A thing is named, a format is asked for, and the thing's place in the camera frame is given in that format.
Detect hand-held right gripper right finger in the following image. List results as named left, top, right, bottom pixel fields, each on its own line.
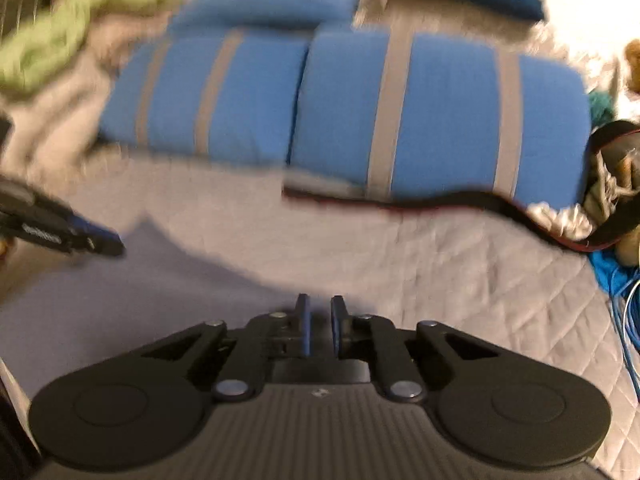
left=329, top=295, right=501, bottom=402

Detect shiny white cloth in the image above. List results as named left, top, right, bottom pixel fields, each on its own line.
left=527, top=202, right=598, bottom=241

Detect tan plush toy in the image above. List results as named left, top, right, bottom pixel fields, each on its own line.
left=615, top=225, right=640, bottom=267

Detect teal yarn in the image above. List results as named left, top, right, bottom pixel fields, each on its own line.
left=586, top=89, right=615, bottom=128

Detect green cloth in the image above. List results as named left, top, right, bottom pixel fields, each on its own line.
left=0, top=0, right=183, bottom=96

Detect cream fluffy blanket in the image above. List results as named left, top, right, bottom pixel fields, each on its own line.
left=0, top=10, right=171, bottom=176

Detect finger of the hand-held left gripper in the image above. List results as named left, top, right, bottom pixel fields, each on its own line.
left=64, top=209, right=127, bottom=259

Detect black shoulder bag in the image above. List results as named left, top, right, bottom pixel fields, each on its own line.
left=282, top=120, right=640, bottom=253

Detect grey quilted bedspread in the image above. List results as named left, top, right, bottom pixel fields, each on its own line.
left=0, top=150, right=640, bottom=480

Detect white cable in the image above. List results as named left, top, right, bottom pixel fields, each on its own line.
left=622, top=275, right=640, bottom=356

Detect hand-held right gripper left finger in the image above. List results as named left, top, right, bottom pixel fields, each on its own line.
left=140, top=292, right=312, bottom=402

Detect brown teddy bear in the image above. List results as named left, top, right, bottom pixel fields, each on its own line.
left=624, top=39, right=640, bottom=93

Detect blue cable coil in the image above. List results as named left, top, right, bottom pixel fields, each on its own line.
left=587, top=250, right=640, bottom=396

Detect grey-blue pants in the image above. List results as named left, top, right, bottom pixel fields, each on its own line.
left=0, top=216, right=306, bottom=401

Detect blue grey-striped pillow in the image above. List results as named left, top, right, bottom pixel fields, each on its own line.
left=287, top=25, right=593, bottom=211
left=97, top=27, right=310, bottom=163

